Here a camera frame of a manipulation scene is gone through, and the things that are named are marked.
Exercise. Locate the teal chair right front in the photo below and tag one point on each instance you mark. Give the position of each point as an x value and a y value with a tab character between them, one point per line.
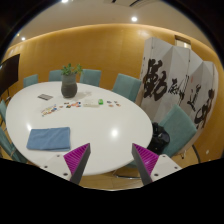
180	129

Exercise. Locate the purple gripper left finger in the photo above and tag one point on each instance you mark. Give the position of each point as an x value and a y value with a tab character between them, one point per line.
71	165

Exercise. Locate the teal chair right back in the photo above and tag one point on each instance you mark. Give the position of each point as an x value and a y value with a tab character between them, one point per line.
127	86

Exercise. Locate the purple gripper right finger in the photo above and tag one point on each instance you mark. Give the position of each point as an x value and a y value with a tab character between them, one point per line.
151	166

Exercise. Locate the teal chair back left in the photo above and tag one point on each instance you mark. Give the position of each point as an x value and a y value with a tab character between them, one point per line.
55	75

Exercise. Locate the teal chair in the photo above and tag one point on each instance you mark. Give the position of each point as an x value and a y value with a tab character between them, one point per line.
127	86
180	129
91	77
30	80
55	75

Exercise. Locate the colourful card sheet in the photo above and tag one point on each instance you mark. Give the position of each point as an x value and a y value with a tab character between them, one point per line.
49	110

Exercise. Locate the colourful small cards centre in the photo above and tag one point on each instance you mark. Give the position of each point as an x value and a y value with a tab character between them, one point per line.
70	104

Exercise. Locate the grey booklet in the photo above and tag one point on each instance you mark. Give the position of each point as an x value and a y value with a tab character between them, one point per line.
45	97

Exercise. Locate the green potted plant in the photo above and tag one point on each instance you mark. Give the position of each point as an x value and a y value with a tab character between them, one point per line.
70	70

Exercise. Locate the white oval table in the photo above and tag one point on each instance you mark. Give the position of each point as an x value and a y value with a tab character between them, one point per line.
110	131

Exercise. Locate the dark grey plant pot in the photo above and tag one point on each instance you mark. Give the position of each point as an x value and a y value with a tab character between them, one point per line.
69	86

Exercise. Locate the colourful small cards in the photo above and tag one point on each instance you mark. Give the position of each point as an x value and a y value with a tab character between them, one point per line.
113	103
70	104

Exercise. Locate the colourful small cards right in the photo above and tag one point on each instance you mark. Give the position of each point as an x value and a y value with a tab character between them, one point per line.
113	103

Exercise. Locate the white calligraphy folding screen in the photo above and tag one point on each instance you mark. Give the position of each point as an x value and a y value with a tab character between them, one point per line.
173	75

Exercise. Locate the teal chair far left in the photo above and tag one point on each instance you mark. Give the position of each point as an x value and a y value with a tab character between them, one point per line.
30	80

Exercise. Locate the black bag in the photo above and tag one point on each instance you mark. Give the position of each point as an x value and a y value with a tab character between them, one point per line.
160	139

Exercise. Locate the blue folded towel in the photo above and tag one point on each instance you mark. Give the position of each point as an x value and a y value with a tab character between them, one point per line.
50	139

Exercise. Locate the teal chair back centre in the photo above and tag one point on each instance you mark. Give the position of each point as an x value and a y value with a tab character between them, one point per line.
91	77

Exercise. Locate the black wall television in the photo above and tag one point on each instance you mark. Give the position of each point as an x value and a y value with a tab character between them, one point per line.
9	72

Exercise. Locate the small green object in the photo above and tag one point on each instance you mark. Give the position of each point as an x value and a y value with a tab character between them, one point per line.
100	101

